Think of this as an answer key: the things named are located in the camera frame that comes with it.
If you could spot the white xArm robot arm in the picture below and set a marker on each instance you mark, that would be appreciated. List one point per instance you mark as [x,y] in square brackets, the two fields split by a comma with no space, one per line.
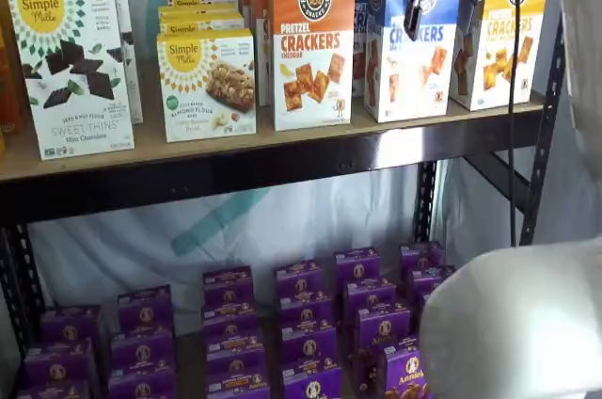
[517,323]

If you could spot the black metal shelf rack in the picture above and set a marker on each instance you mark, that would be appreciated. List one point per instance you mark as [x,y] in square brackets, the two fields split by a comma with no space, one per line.
[282,174]

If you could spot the purple Annie's snack boxes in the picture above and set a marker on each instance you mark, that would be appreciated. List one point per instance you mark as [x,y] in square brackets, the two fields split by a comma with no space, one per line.
[190,356]

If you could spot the purple Annie's snack box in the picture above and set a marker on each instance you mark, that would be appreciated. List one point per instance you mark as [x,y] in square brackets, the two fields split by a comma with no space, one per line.
[312,387]
[70,326]
[240,387]
[371,298]
[141,387]
[301,283]
[143,352]
[52,390]
[421,306]
[309,347]
[230,323]
[305,314]
[143,312]
[407,375]
[228,291]
[235,354]
[421,260]
[357,269]
[428,281]
[58,366]
[383,328]

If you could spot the Simple Mills Sweet Thins box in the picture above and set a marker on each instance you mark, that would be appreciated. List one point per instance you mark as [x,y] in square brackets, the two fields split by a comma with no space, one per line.
[132,88]
[70,88]

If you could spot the orange snack box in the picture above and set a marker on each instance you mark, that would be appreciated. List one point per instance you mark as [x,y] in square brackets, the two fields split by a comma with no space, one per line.
[9,65]

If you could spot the yellow Pretzelized honey mustard box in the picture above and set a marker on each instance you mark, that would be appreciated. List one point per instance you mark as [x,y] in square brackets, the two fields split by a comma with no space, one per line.
[531,65]

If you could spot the blue Pretzelized sea salt box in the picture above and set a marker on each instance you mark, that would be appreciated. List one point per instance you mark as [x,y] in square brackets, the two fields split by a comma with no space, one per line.
[359,41]
[423,79]

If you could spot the wooden shelf board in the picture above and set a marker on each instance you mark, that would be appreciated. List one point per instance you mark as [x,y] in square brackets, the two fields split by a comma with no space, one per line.
[235,149]

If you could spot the white backdrop sheet teal logo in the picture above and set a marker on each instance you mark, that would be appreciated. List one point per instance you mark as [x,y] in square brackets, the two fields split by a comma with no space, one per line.
[305,220]

